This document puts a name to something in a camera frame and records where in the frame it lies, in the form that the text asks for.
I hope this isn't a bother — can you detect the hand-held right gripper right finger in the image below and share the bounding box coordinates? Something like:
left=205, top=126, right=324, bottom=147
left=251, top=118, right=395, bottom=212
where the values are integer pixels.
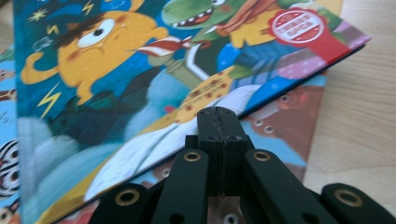
left=219, top=106, right=255, bottom=198

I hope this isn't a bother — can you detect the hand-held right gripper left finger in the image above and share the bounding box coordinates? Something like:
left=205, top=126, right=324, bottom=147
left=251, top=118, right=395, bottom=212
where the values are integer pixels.
left=185, top=106, right=225, bottom=198

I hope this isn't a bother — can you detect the light blue animals picture book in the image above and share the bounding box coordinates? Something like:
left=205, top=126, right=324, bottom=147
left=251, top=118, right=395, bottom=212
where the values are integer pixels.
left=0, top=43, right=329, bottom=224

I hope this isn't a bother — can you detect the dark blue monster picture book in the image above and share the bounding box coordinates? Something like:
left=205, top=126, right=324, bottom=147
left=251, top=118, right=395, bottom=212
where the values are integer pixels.
left=12, top=0, right=373, bottom=224

